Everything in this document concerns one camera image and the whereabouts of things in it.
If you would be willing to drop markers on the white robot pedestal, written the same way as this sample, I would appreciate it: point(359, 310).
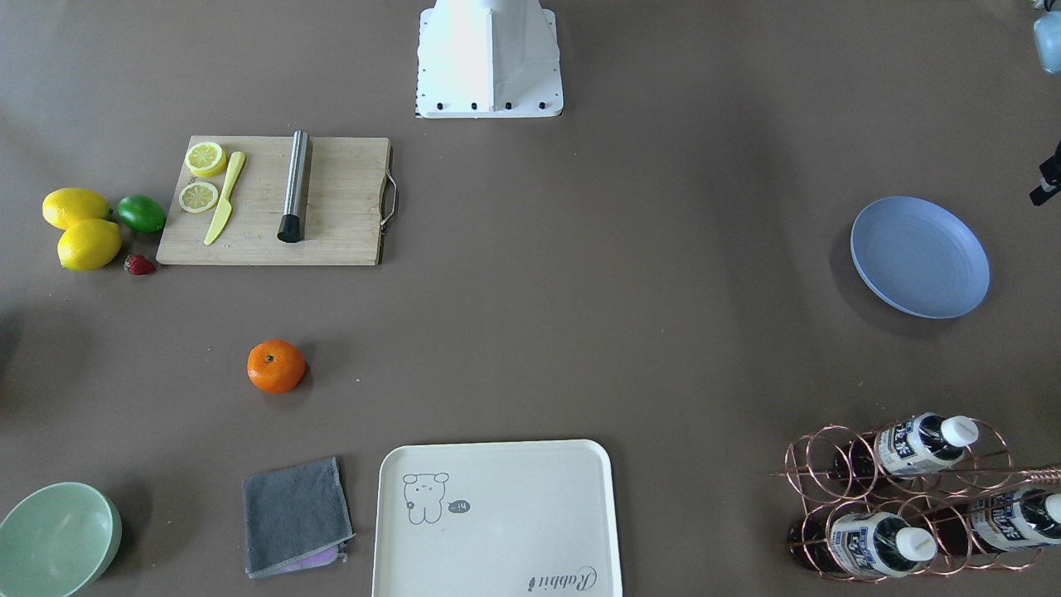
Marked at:
point(488, 60)

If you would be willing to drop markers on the lemon slice thin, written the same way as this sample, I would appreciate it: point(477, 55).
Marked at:
point(198, 197)

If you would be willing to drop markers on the green ceramic bowl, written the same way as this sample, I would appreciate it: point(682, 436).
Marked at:
point(58, 540)

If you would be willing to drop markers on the yellow plastic knife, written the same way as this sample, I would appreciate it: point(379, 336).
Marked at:
point(224, 206)

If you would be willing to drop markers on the copper wire bottle rack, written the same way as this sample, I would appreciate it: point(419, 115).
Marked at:
point(987, 468)

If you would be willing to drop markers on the lemon half thick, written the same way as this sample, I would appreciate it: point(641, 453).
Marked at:
point(206, 159)

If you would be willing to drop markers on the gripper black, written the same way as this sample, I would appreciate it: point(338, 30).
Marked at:
point(1049, 177)

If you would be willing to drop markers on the yellow lemon outer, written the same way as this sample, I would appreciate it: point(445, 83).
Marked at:
point(69, 205)

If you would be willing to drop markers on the tea bottle top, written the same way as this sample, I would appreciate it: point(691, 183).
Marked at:
point(926, 443)

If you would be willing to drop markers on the tea bottle lower middle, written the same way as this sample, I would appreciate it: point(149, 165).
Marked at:
point(862, 546)

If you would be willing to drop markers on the blue round plate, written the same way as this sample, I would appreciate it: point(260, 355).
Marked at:
point(919, 258)

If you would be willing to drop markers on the tea bottle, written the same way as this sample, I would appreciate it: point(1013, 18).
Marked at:
point(1017, 520)
point(862, 546)
point(926, 443)

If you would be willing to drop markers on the grey folded cloth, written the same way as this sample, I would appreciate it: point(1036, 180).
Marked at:
point(295, 518)

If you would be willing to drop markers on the cream rabbit tray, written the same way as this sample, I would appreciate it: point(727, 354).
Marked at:
point(529, 518)

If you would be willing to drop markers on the red strawberry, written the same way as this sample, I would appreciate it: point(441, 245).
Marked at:
point(137, 265)

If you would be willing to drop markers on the bamboo cutting board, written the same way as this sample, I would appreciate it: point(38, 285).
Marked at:
point(341, 219)

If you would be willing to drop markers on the green lime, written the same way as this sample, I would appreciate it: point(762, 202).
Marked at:
point(141, 214)

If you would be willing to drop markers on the orange mandarin fruit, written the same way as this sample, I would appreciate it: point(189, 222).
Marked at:
point(275, 366)

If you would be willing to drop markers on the tea bottle lower outer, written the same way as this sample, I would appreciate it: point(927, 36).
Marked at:
point(1017, 520)

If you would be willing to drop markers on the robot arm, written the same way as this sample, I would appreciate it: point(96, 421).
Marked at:
point(1046, 33)

